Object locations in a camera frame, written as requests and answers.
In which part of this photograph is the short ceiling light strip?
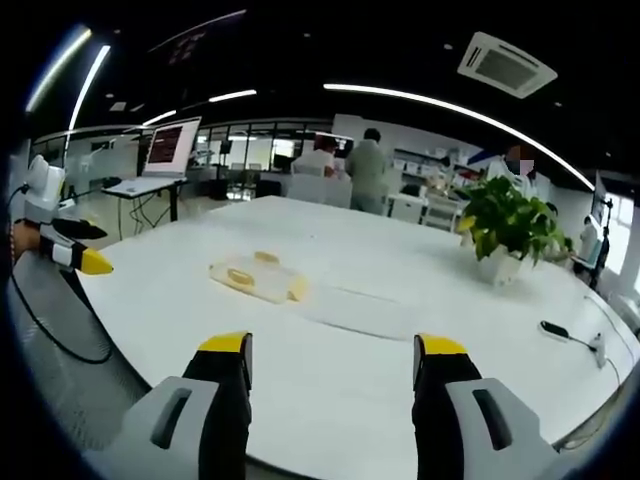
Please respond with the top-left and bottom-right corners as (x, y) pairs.
(207, 89), (259, 104)

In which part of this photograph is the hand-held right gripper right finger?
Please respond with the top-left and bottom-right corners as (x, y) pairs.
(412, 333), (571, 480)

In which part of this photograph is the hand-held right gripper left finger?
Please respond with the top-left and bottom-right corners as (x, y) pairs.
(107, 330), (254, 480)

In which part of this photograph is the white plug adapter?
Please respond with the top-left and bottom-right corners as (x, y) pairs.
(588, 331), (609, 369)

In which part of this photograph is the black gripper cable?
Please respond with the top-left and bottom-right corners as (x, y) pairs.
(8, 267), (114, 364)

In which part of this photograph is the clear plastic sheet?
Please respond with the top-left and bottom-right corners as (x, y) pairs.
(299, 283), (419, 342)

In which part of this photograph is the white cable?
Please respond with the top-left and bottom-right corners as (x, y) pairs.
(583, 293), (640, 386)

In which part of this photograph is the white storage cart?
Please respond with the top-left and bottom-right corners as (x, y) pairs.
(388, 191), (462, 232)

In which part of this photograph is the clear plastic bag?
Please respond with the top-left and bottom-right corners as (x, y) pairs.
(207, 249), (308, 305)

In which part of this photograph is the green potted plant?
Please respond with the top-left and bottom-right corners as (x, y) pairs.
(457, 174), (575, 287)

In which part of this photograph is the person's left hand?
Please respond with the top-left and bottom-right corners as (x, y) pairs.
(12, 223), (42, 262)

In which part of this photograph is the white desk with black legs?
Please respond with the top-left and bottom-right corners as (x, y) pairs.
(101, 175), (192, 242)

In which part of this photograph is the silver open laptop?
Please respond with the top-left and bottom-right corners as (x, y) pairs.
(106, 115), (203, 195)

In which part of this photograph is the long ceiling light strip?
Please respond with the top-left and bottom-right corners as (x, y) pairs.
(322, 82), (597, 192)

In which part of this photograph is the black tripod stand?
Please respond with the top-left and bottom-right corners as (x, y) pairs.
(593, 197), (615, 292)

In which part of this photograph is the white ceiling air conditioner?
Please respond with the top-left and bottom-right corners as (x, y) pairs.
(456, 31), (559, 100)

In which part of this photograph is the small black device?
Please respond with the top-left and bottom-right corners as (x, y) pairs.
(538, 320), (570, 342)

